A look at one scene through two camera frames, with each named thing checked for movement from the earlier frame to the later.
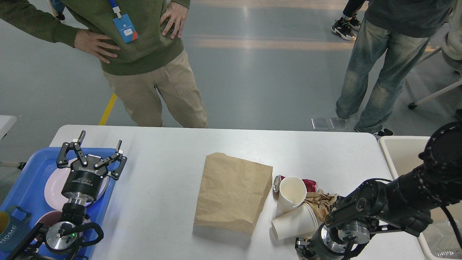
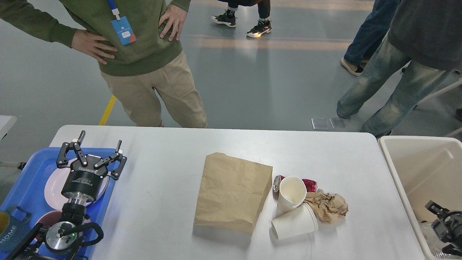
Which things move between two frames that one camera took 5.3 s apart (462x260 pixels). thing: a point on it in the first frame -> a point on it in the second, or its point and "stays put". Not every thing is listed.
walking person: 59,6 -> 366,41
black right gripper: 317,249 -> 448,228
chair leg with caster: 413,105 stays put
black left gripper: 82,183 stays put
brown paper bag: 232,193 stays put
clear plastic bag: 442,240 stays put
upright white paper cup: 292,192 stays put
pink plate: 54,181 stays put
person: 354,12 -> 264,26
